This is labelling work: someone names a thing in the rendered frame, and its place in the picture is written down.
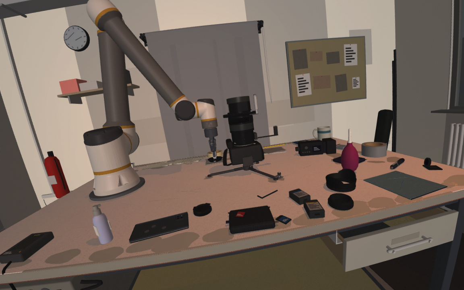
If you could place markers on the cork notice board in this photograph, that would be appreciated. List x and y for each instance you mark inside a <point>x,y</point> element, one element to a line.
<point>328,72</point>

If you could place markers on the black tabletop tripod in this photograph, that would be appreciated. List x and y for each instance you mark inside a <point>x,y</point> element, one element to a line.
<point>256,171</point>

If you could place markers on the black telephoto zoom lens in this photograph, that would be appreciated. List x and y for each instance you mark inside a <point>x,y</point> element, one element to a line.
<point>240,129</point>

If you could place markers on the small black round cap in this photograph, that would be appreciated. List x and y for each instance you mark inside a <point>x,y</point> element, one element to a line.
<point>202,210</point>

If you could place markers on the black tablet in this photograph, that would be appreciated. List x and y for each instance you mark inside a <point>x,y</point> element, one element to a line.
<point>158,228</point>

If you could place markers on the small grey pad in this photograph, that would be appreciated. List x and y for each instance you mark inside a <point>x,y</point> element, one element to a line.
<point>224,161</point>

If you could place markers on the maroon air blower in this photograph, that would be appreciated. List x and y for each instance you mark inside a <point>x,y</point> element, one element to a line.
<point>350,157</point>

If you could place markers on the grey roll backdrop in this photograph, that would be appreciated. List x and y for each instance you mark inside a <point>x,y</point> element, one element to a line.
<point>204,72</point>

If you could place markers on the grey wall paper sheet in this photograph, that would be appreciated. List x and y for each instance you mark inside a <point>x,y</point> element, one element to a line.
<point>369,46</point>

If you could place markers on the red box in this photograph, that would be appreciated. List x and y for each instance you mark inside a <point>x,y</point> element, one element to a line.
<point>71,86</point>

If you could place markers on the small black mat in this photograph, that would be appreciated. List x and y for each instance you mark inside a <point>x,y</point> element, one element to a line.
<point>363,160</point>

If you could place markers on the white mug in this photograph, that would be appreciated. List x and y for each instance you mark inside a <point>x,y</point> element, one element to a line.
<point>324,133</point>

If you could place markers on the black hex key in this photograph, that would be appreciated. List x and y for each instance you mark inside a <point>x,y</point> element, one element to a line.
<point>265,196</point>

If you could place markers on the black boxy device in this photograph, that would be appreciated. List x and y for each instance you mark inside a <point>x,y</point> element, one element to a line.
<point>314,148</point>

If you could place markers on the lavender pump bottle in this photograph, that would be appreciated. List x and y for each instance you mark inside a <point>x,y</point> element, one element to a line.
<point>102,227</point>

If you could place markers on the black camera body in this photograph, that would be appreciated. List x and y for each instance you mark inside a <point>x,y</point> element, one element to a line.
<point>248,153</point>

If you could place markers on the large black round cap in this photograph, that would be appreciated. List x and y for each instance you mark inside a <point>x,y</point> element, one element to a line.
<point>340,202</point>

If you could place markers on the grey table drawer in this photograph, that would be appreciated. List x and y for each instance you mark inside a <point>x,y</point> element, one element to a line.
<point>401,241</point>

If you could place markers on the black power pack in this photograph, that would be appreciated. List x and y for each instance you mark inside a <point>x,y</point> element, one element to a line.
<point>25,247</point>

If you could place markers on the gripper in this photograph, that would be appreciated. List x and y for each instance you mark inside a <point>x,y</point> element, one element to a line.
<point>212,143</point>

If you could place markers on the grey wall clock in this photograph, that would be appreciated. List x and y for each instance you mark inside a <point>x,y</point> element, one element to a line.
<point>76,38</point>

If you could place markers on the black camera battery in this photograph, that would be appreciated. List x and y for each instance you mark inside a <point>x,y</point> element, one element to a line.
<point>314,209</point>
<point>299,196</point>

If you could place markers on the grey round base plate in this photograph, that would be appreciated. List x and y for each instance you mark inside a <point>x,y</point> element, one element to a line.
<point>135,188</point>

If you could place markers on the black upright pole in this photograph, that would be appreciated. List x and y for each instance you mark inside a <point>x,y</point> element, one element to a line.
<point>394,100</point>

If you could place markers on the black lens hood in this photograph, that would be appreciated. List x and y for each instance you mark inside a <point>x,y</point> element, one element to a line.
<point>338,184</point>

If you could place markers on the blue memory card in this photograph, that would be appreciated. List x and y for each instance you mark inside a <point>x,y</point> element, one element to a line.
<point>283,219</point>

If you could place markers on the wooden wall shelf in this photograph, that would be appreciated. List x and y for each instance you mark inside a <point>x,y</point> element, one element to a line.
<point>87,93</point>

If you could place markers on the grey metal ruler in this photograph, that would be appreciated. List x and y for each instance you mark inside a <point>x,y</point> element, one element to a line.
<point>167,163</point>

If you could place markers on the red fire extinguisher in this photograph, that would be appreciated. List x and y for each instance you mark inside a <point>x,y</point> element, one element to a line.
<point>56,175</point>

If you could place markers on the black marker pen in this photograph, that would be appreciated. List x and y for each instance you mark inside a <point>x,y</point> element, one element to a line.
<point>397,163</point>

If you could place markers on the black case red label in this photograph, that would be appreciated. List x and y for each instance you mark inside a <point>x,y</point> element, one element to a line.
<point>254,221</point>

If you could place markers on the beige tape roll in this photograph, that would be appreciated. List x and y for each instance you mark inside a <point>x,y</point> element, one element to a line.
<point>219,152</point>

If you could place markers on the grey tape roll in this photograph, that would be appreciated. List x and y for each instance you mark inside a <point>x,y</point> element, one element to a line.
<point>374,151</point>

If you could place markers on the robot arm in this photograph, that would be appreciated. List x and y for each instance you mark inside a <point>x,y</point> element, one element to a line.
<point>111,100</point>

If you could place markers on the grey flat tray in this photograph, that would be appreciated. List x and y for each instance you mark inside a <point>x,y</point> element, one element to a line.
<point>274,150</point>

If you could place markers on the black front lens cap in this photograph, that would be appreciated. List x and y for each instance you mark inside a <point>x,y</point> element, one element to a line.
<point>218,160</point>

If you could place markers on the black cylinder case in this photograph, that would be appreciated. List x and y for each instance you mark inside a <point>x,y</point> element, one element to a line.
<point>383,125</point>

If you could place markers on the grey box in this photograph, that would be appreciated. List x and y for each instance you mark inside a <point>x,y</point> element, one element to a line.
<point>91,85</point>

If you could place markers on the small black clip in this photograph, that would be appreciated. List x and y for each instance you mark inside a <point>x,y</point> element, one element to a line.
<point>431,165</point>

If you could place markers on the white collar lever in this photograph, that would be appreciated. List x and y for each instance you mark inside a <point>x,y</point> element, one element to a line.
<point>255,104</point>

